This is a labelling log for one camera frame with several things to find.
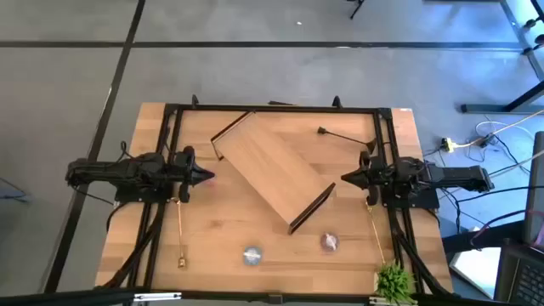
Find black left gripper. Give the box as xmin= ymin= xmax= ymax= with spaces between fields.
xmin=169 ymin=145 xmax=216 ymax=204

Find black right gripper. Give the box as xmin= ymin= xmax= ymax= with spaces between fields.
xmin=341 ymin=150 xmax=388 ymax=207

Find black candlestick holder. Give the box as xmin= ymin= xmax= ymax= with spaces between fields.
xmin=316 ymin=126 xmax=378 ymax=156

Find maroon patterned round candle holder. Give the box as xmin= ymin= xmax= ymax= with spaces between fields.
xmin=319 ymin=231 xmax=340 ymax=252

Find wooden shelf riser black legs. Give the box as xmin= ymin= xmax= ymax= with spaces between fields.
xmin=210 ymin=110 xmax=337 ymax=236

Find gold candlestick holder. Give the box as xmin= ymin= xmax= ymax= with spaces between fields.
xmin=365 ymin=201 xmax=388 ymax=267
xmin=175 ymin=197 xmax=188 ymax=270

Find teal patterned round candle holder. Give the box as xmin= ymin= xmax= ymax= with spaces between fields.
xmin=242 ymin=245 xmax=264 ymax=267

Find green artificial plant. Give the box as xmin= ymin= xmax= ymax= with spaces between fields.
xmin=374 ymin=261 xmax=417 ymax=306

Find black stand base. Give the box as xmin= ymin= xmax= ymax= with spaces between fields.
xmin=441 ymin=219 xmax=528 ymax=256

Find black office desk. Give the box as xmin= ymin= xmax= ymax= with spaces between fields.
xmin=461 ymin=0 xmax=544 ymax=115

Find white flat panel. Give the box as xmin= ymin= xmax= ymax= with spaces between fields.
xmin=449 ymin=247 xmax=502 ymax=300

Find black stand leg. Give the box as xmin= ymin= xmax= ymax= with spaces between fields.
xmin=346 ymin=0 xmax=366 ymax=20

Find grey computer monitor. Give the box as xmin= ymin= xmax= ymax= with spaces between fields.
xmin=523 ymin=130 xmax=544 ymax=246

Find grey flat floor object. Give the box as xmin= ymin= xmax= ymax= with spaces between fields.
xmin=0 ymin=176 xmax=33 ymax=204

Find black laptop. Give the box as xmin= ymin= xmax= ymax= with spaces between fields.
xmin=495 ymin=244 xmax=544 ymax=306

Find black office chair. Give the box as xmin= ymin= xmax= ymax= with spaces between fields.
xmin=521 ymin=15 xmax=544 ymax=56

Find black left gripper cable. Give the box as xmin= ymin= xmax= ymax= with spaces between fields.
xmin=120 ymin=139 xmax=141 ymax=162

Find black aluminium table frame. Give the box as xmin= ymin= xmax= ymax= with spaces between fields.
xmin=101 ymin=93 xmax=454 ymax=298

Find silver metal bracket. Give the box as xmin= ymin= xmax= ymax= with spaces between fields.
xmin=133 ymin=292 xmax=183 ymax=303

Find white cable coil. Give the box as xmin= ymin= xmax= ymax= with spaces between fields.
xmin=474 ymin=120 xmax=536 ymax=145

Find black floor cable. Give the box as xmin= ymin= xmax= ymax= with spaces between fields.
xmin=441 ymin=184 xmax=544 ymax=239

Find beige cable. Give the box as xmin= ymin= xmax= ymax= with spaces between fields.
xmin=487 ymin=149 xmax=544 ymax=179
xmin=452 ymin=108 xmax=544 ymax=150

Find red cable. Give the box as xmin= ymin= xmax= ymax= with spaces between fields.
xmin=469 ymin=208 xmax=544 ymax=248

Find black camera gantry beam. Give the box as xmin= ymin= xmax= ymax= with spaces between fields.
xmin=0 ymin=286 xmax=544 ymax=306

